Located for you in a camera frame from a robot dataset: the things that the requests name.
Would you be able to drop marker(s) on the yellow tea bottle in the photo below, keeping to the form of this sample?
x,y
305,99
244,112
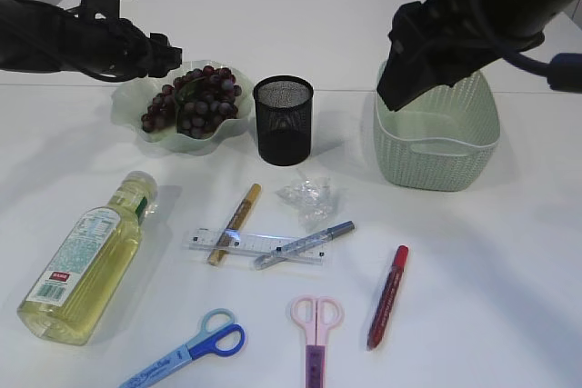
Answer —
x,y
70,296

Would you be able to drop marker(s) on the clear plastic ruler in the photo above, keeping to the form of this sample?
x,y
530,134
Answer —
x,y
253,245

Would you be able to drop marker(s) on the clear plastic sheet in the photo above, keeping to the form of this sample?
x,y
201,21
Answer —
x,y
313,198

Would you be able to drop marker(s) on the purple grape bunch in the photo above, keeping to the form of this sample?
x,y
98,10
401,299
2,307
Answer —
x,y
195,103

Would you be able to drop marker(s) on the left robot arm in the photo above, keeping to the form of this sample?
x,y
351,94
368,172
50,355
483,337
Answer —
x,y
40,38

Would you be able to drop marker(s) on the green wavy glass plate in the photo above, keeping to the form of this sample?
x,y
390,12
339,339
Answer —
x,y
132,99

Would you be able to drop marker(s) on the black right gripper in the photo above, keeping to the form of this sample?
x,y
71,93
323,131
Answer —
x,y
432,43

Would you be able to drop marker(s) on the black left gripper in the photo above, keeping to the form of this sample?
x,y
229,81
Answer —
x,y
113,50

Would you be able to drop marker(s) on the pink scissors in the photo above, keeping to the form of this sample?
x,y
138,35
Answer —
x,y
316,316

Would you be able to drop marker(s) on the black mesh pen cup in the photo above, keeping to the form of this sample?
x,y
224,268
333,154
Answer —
x,y
284,107

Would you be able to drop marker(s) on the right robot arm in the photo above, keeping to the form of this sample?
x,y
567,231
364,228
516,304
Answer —
x,y
512,27

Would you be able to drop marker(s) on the blue scissors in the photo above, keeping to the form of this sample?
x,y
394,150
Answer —
x,y
215,326

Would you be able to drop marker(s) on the green woven plastic basket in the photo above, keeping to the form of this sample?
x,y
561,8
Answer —
x,y
442,141

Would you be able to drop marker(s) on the red marker pen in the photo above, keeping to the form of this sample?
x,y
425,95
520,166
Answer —
x,y
386,302

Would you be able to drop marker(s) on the gold marker pen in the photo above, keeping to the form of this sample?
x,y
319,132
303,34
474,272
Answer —
x,y
234,225

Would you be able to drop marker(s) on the silver marker pen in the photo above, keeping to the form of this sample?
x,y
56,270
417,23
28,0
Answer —
x,y
292,251

